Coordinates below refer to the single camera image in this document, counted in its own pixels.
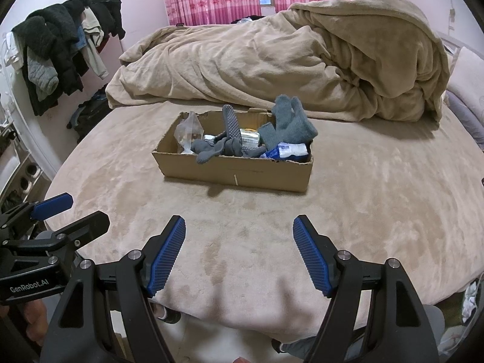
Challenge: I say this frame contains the white crumpled cloth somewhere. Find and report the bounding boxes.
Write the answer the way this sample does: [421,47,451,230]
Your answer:
[463,282,482,320]

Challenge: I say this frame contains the brown cardboard box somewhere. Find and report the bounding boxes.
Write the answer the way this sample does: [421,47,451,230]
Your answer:
[151,108,314,193]

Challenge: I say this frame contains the pile of dark clothes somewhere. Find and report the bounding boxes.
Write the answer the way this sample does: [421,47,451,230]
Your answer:
[11,3,84,116]

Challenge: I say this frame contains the grey knit sweater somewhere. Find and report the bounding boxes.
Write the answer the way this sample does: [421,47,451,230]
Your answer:
[26,56,60,101]

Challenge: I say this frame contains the beige fleece blanket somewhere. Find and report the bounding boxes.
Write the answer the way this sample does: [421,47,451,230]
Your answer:
[105,0,450,123]

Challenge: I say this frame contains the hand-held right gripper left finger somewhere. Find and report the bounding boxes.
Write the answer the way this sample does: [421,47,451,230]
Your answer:
[40,215,188,363]

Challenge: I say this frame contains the person's left hand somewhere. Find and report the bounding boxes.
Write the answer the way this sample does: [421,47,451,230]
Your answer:
[23,300,49,343]

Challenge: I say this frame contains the beige appliance with knobs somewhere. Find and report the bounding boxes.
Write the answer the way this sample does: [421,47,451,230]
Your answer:
[0,140,51,205]

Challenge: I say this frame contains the beige hanging garment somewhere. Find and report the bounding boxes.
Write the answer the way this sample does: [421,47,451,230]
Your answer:
[80,5,108,81]

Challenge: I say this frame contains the bed with beige sheet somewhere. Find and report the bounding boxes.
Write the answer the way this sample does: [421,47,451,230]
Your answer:
[43,98,484,345]

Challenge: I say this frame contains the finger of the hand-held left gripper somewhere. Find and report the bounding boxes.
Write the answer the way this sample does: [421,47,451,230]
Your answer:
[38,212,111,251]
[0,193,74,231]

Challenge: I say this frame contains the grey pillow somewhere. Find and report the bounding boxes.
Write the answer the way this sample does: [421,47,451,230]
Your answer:
[444,93,484,140]

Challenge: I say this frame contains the person's right leg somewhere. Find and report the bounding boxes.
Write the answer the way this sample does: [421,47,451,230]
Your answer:
[280,302,445,363]

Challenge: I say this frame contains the bed headboard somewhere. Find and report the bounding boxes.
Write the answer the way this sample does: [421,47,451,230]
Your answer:
[437,30,473,61]

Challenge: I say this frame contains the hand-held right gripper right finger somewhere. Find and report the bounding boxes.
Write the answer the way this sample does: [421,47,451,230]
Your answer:
[293,215,439,363]

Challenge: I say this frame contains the blue tissue packet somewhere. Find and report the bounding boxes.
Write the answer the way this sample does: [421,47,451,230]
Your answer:
[260,142,311,161]

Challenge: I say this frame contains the person's left shoe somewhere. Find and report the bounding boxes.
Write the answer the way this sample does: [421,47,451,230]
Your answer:
[153,304,182,326]

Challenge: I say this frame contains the black hanging garment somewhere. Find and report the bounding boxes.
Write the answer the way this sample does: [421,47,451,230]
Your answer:
[62,0,126,40]

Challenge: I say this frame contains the grey dotted sock pair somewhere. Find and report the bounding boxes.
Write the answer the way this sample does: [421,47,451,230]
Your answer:
[190,104,273,165]

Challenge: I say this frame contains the white floral pillow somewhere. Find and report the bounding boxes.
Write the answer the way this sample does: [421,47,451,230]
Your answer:
[446,47,484,110]

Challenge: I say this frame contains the black backpack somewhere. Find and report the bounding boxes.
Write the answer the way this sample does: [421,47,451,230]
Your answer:
[66,85,112,144]

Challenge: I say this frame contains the clear plastic bag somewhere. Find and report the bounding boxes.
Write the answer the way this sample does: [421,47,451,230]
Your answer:
[174,111,205,155]

